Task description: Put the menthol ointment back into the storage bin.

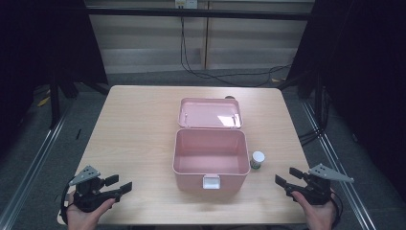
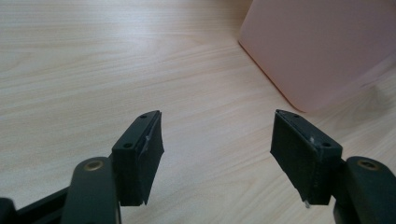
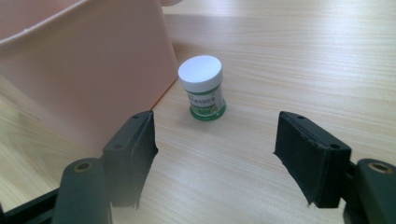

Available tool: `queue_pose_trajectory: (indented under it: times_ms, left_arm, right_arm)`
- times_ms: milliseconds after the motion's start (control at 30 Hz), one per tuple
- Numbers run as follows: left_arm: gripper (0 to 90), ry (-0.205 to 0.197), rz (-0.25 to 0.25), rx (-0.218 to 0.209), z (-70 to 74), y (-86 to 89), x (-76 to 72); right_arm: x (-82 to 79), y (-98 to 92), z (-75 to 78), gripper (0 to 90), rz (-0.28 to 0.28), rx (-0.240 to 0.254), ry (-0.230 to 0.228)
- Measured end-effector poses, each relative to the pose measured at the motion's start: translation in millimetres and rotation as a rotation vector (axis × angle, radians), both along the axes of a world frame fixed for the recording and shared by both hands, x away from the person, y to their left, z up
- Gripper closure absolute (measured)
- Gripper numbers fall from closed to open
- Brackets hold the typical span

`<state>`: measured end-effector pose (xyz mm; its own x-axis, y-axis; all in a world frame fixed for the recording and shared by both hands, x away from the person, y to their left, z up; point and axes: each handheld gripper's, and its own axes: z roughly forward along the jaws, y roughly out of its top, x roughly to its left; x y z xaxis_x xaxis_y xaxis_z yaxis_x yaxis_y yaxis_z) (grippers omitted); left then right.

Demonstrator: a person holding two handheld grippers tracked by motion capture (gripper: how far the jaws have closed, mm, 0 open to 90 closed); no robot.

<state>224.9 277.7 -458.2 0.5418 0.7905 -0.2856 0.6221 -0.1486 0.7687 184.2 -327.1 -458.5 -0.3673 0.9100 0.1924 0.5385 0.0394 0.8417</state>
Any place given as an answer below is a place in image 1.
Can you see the person's left hand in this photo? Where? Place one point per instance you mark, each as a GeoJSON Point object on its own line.
{"type": "Point", "coordinates": [79, 220]}

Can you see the small dark round object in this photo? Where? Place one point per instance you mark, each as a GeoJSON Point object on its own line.
{"type": "Point", "coordinates": [230, 97]}

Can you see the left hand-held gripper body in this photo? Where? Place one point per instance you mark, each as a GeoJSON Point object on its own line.
{"type": "Point", "coordinates": [87, 195]}

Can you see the black metal stand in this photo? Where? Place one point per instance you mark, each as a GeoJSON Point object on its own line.
{"type": "Point", "coordinates": [55, 102]}

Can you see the person's right hand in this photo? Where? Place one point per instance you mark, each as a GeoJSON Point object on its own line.
{"type": "Point", "coordinates": [319, 217]}

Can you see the dark curtain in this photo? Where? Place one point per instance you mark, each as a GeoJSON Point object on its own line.
{"type": "Point", "coordinates": [38, 41]}
{"type": "Point", "coordinates": [360, 64]}

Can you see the white wall socket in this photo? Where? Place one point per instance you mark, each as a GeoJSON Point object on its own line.
{"type": "Point", "coordinates": [186, 3]}

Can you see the metal floor rail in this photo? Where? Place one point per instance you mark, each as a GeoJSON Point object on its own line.
{"type": "Point", "coordinates": [338, 163]}
{"type": "Point", "coordinates": [35, 163]}

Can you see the yellow tape piece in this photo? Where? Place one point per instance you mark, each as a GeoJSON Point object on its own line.
{"type": "Point", "coordinates": [43, 101]}

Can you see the black horizontal frame bar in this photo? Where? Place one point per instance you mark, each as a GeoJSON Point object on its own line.
{"type": "Point", "coordinates": [198, 13]}

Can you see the small white-capped bottle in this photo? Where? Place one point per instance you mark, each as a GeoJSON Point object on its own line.
{"type": "Point", "coordinates": [257, 158]}

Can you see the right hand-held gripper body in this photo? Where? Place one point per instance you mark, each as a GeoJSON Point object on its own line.
{"type": "Point", "coordinates": [317, 191]}

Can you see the pink plastic box with lid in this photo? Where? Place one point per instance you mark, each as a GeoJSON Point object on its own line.
{"type": "Point", "coordinates": [210, 153]}

